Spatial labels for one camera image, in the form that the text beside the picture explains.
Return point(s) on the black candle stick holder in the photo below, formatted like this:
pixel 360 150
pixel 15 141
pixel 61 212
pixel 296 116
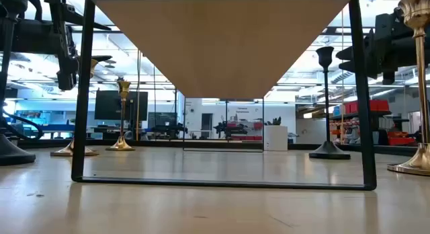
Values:
pixel 329 152
pixel 13 153

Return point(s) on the gold candle stick holder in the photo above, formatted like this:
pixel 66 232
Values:
pixel 62 150
pixel 420 160
pixel 120 146

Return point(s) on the black background robot arm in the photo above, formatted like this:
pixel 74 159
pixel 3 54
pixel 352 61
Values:
pixel 231 129

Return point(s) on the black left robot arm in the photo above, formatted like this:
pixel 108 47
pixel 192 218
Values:
pixel 37 37

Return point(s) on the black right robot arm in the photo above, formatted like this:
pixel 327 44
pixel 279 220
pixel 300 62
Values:
pixel 404 49

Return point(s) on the red storage bin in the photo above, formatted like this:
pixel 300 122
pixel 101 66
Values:
pixel 379 105
pixel 401 141
pixel 258 126
pixel 352 108

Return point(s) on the large black monitor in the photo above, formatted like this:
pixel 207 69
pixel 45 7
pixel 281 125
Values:
pixel 107 104

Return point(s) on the blue workbench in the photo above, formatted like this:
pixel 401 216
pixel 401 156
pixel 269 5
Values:
pixel 50 127

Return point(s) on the small dark monitor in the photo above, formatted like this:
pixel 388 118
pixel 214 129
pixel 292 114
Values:
pixel 163 119

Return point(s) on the white box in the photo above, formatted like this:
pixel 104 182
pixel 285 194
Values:
pixel 275 138

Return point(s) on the black aluminium table frame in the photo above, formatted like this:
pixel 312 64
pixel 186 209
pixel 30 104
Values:
pixel 161 143

